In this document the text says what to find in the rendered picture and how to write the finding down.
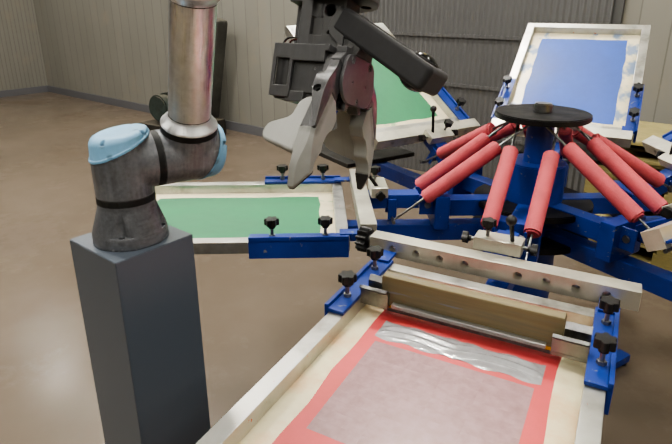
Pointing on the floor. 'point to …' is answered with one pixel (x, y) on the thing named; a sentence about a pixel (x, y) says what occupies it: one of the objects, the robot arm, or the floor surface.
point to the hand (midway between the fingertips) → (335, 192)
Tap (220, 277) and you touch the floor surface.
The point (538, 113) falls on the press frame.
